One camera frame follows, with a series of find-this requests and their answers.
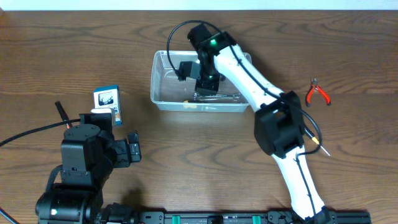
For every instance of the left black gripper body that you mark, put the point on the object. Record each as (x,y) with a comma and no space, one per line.
(122,158)

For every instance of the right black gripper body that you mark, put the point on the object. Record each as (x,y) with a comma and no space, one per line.
(208,81)

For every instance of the silver wrench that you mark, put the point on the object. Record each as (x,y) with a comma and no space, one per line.
(199,97)

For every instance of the yellow black stubby screwdriver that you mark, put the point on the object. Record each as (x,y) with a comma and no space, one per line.
(189,105)

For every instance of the clear plastic container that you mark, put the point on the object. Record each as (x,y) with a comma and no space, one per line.
(168,93)

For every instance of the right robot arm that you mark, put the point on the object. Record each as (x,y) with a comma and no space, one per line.
(279,127)

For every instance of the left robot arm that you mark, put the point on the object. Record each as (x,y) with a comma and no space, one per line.
(74,191)

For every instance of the blue white screwdriver box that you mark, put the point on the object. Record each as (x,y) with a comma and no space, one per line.
(109,97)

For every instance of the black yellow precision screwdriver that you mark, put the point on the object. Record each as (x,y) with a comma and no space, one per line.
(315,140)

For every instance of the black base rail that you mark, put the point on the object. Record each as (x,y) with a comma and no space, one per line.
(217,218)

